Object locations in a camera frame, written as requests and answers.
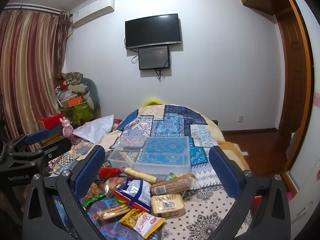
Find pink plush toy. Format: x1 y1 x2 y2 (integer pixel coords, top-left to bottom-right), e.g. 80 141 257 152
60 117 74 138

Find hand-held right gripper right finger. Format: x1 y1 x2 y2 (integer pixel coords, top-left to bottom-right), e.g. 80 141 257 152
209 145 292 240

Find cream biscuit roll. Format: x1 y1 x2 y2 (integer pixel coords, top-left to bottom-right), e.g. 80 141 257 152
124 167 158 183

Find white pillow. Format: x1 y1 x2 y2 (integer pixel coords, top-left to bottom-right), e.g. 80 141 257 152
73 115 114 145

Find curtain rail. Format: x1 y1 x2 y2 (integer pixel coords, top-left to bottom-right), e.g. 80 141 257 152
5 2 63 14

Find orange cardboard box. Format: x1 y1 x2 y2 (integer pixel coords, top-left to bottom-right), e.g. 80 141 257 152
61 95 83 108

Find clear bag orange snacks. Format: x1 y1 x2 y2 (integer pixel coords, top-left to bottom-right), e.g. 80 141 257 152
103 177 128 197

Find yellow round object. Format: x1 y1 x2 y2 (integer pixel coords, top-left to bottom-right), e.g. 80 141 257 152
143 97 163 107

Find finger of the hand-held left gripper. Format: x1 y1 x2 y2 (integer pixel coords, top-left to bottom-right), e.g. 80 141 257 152
15 129 50 147
32 137 73 160

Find clear cracker sleeve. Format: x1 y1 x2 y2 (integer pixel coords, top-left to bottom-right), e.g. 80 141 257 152
96 204 132 221

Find red box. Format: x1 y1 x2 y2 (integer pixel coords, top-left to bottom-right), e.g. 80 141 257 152
38 113 63 130

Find clear plastic container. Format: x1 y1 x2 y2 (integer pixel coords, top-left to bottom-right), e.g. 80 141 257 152
108 136 191 178

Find orange carrot toy bag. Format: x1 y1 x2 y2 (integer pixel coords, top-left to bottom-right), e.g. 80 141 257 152
82 181 107 207

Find yellow snack bag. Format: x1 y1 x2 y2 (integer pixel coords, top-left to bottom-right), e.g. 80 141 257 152
119 208 166 238

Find grey stuffed toy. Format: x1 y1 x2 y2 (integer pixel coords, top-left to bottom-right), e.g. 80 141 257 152
58 81 90 100

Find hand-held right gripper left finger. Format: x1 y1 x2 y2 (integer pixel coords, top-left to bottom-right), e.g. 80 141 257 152
22 145 107 240

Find patterned folded cloth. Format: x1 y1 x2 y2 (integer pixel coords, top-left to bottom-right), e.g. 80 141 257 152
61 72 83 84

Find dark blue box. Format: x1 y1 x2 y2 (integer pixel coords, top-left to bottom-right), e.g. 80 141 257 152
48 124 64 137

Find black wall television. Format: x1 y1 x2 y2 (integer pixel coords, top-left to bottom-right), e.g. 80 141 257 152
125 13 182 50

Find yellow wafer pack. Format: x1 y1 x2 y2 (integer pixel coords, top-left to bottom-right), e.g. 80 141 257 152
150 193 186 218

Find brown biscuit pack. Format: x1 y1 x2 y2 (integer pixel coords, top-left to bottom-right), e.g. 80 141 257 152
150 174 197 196

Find blue white snack bag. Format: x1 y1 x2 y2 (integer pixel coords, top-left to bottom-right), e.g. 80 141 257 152
115 179 154 213

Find wooden door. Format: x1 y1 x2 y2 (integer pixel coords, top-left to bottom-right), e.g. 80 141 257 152
275 0 316 173

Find white air conditioner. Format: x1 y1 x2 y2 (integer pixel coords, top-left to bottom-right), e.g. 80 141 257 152
70 0 115 28

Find patchwork patterned blanket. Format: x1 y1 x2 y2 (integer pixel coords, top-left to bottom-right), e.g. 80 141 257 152
45 104 253 240

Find striped brown curtain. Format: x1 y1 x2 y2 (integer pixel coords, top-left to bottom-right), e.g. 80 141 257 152
0 9 72 140

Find small black wall monitor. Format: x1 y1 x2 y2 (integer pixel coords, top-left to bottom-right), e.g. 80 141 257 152
138 45 171 70

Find red snack packet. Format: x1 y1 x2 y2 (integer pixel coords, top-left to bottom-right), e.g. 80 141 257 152
97 167 123 179

